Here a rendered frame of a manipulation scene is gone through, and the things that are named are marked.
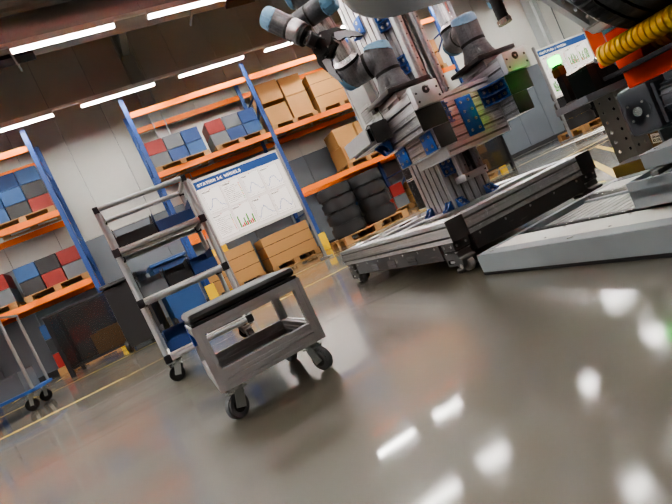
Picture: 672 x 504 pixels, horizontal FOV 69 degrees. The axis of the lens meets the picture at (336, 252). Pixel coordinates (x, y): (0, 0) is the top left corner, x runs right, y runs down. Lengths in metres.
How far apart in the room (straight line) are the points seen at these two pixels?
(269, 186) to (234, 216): 0.72
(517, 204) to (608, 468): 1.61
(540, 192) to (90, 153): 11.10
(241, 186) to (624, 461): 7.11
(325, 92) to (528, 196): 10.27
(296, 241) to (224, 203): 3.91
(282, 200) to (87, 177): 5.86
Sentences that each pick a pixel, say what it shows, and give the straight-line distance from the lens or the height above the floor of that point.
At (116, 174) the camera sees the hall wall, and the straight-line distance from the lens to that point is 12.27.
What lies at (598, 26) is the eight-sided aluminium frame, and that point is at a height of 0.59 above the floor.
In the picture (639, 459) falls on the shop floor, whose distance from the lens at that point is 0.71.
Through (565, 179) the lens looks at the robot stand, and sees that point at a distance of 2.39.
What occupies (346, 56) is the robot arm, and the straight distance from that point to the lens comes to 2.27.
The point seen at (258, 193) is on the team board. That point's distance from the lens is 7.57.
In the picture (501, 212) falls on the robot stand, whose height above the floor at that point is 0.16.
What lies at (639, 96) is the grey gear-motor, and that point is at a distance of 2.02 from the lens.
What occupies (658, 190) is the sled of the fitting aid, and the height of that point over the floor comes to 0.13.
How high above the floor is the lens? 0.39
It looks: 3 degrees down
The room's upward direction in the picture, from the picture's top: 25 degrees counter-clockwise
